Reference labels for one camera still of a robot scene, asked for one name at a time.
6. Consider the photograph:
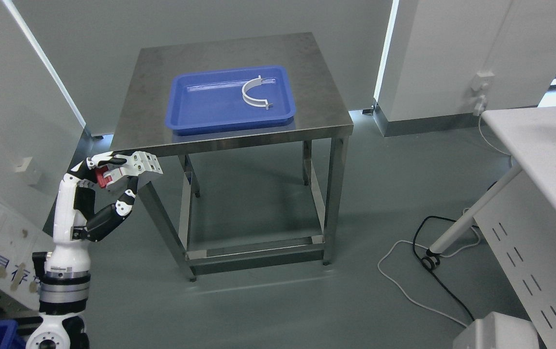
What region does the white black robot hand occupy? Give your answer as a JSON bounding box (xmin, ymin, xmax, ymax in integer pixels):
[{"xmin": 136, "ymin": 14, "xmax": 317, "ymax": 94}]
[{"xmin": 52, "ymin": 150, "xmax": 139, "ymax": 250}]

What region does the white red circuit breaker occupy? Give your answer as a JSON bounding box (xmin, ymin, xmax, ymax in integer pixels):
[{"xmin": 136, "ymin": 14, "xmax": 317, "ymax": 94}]
[{"xmin": 91, "ymin": 150, "xmax": 163, "ymax": 191}]

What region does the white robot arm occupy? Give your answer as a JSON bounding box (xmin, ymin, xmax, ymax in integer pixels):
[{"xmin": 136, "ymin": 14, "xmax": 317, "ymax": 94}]
[{"xmin": 25, "ymin": 252, "xmax": 90, "ymax": 349}]

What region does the blue plastic tray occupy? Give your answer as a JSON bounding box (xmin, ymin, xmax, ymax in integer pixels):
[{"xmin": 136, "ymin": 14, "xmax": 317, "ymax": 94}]
[{"xmin": 164, "ymin": 65, "xmax": 296, "ymax": 136}]

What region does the stainless steel table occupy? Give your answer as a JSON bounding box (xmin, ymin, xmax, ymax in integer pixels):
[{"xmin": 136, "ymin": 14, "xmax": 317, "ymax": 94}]
[{"xmin": 110, "ymin": 32, "xmax": 354, "ymax": 282}]

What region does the white box on floor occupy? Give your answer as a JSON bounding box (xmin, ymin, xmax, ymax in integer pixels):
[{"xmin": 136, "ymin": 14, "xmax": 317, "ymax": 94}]
[{"xmin": 451, "ymin": 312, "xmax": 545, "ymax": 349}]

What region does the white desk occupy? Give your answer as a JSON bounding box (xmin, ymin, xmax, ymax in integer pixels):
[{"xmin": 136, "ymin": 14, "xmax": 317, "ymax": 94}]
[{"xmin": 427, "ymin": 107, "xmax": 556, "ymax": 255}]

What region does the white curved plastic bracket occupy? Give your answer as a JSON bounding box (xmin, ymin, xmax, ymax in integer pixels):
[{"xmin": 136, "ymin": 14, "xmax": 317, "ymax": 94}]
[{"xmin": 241, "ymin": 75, "xmax": 273, "ymax": 110}]

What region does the white cable on floor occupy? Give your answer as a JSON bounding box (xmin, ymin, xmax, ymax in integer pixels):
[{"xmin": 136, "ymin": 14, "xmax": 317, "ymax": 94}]
[{"xmin": 377, "ymin": 228, "xmax": 482, "ymax": 328}]

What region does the black cable on floor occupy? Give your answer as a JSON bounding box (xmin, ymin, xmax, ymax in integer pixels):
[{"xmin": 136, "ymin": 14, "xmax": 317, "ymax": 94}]
[{"xmin": 412, "ymin": 216, "xmax": 476, "ymax": 323}]

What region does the white wall socket plug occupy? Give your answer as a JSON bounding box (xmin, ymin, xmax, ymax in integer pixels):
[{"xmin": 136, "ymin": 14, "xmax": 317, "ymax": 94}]
[{"xmin": 471, "ymin": 70, "xmax": 495, "ymax": 116}]

